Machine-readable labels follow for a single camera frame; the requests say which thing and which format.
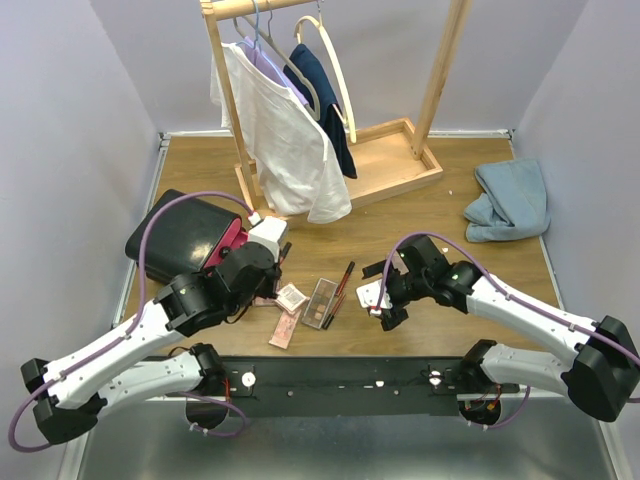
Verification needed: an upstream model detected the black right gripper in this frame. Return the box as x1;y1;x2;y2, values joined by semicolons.
362;258;430;330

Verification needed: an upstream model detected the pink drawer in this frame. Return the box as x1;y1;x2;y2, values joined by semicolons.
202;219;248;269

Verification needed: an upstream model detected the black organizer box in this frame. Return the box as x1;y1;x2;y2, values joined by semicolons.
145;199;242;284

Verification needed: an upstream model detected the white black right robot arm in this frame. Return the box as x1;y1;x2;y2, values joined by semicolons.
356;232;639;422

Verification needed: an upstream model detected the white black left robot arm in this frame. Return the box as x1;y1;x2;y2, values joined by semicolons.
20;241;290;446

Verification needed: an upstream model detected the pink palette behind compact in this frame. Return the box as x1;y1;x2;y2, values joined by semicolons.
252;297;277;307

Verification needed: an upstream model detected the small square blush compact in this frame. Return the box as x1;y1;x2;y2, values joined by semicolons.
275;283;309;314

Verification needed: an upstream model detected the pink palette lower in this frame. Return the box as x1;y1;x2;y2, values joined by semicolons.
269;311;301;350

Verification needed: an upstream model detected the brown eyeshadow palette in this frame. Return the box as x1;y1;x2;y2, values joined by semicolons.
301;278;338;329

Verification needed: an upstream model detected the white t-shirt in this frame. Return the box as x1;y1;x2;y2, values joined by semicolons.
222;43;352;224

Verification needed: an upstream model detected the wooden clothes rack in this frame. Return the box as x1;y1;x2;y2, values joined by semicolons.
201;1;471;214

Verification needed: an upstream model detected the light blue towel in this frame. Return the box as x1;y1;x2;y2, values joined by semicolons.
464;158;550;243

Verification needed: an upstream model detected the grey hanger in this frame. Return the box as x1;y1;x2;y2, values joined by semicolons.
232;1;321;121

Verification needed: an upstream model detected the navy blue garment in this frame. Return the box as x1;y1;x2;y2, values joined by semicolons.
289;43;357;179

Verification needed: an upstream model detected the lavender shirt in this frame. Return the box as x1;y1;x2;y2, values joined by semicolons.
236;37;309;106

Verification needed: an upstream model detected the cream wooden hanger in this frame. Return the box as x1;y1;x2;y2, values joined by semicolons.
294;14;357;144

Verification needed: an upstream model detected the blue hanger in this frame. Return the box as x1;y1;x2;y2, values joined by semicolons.
234;0;272;56

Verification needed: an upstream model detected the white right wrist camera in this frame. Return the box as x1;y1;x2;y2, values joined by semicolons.
355;279;391;317

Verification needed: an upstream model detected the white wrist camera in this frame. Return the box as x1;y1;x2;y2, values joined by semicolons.
355;279;391;317
248;212;288;260

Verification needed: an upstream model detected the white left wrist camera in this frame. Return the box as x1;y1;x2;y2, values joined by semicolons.
248;212;288;260

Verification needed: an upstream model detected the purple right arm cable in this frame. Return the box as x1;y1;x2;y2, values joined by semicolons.
374;230;640;431

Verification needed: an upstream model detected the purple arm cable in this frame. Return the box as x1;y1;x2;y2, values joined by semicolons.
8;190;254;453
374;230;640;431

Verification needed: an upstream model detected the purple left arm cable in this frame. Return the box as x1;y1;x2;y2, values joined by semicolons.
8;190;254;453

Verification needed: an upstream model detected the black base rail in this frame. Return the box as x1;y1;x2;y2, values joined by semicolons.
222;356;519;419

